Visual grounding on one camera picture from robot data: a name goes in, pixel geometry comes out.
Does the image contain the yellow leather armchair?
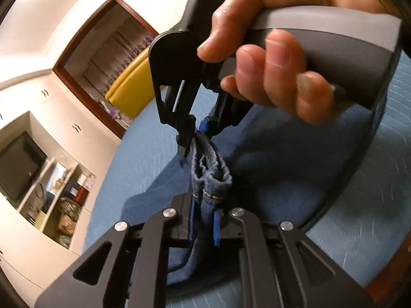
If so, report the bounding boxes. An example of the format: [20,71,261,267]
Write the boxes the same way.
[105,47,155,120]

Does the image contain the black flat television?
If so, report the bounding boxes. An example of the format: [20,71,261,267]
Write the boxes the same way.
[1,131,47,207]

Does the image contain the person right hand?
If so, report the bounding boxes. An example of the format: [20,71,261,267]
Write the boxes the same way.
[197,0,401,124]

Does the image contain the brown wooden door frame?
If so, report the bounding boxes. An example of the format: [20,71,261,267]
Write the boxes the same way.
[54,0,157,138]

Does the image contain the white wardrobe shelf unit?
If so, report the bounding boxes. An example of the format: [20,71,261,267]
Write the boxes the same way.
[1,72,120,307]

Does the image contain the blue quilted bed mattress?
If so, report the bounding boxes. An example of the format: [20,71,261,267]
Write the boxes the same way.
[83,51,411,308]

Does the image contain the dark blue denim jeans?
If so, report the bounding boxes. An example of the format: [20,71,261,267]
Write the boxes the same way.
[84,102,386,291]

